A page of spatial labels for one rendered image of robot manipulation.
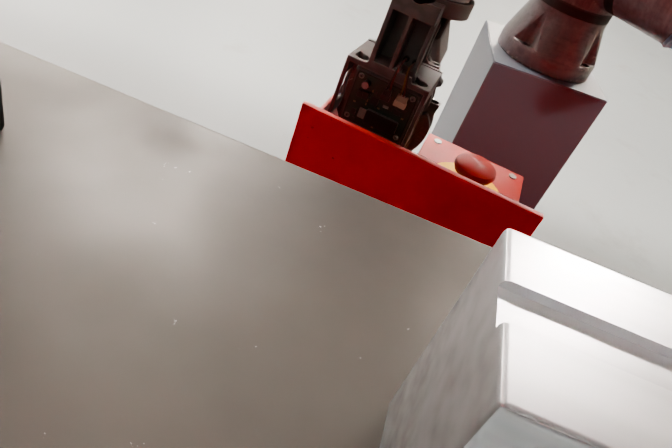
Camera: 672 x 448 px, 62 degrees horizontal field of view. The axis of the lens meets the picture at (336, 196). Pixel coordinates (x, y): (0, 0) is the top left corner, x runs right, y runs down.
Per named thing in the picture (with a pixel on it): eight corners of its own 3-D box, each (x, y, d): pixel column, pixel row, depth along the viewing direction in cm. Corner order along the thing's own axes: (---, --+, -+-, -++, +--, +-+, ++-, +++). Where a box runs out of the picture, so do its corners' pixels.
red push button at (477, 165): (484, 191, 54) (502, 161, 52) (478, 213, 51) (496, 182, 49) (446, 172, 54) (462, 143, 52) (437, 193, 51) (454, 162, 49)
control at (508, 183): (473, 256, 64) (555, 128, 53) (444, 358, 52) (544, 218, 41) (318, 180, 67) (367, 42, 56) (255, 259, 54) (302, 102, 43)
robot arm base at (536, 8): (494, 24, 94) (523, -34, 88) (577, 54, 95) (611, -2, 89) (502, 60, 82) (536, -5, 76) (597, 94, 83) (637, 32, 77)
